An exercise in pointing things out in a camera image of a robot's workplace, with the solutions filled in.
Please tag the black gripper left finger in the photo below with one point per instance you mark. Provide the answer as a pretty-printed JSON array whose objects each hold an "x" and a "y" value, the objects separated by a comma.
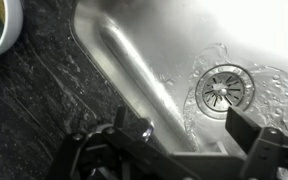
[{"x": 121, "y": 118}]

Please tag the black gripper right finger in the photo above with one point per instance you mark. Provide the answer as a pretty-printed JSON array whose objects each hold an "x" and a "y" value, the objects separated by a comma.
[{"x": 244, "y": 128}]

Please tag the metal sink drain strainer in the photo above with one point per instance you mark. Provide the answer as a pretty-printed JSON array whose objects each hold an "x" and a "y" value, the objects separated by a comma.
[{"x": 224, "y": 90}]

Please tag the stainless steel sink basin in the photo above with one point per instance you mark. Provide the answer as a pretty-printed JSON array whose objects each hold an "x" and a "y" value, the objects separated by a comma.
[{"x": 157, "y": 40}]

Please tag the white ceramic bowl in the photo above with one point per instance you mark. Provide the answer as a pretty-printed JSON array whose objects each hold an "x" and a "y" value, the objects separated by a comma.
[{"x": 13, "y": 26}]

